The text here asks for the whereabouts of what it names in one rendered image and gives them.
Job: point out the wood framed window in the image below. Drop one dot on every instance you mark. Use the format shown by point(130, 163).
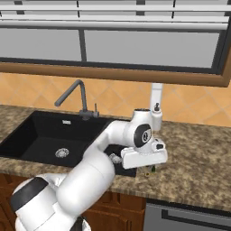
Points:
point(144, 48)

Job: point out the white soap dispenser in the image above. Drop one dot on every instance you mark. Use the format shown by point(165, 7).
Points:
point(156, 118)

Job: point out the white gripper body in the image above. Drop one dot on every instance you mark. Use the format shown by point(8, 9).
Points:
point(144, 157)

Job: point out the silver sink drain strainer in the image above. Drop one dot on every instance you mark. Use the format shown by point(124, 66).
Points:
point(62, 152)
point(114, 157)

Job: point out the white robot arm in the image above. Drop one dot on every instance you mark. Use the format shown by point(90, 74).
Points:
point(90, 171)

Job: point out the grey dishwasher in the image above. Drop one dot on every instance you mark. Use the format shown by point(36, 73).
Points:
point(186, 219)

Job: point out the brown wooden cupboard door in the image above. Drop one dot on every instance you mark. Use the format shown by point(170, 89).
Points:
point(120, 213)
point(4, 189)

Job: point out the black kitchen sink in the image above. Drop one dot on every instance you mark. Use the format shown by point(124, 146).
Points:
point(39, 135)

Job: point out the grey sink tap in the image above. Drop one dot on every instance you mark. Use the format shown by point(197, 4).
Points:
point(81, 90)

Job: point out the white tall cylinder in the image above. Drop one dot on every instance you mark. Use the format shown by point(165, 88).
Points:
point(156, 93)

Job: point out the white window blinds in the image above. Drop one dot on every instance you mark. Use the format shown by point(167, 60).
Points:
point(120, 18)

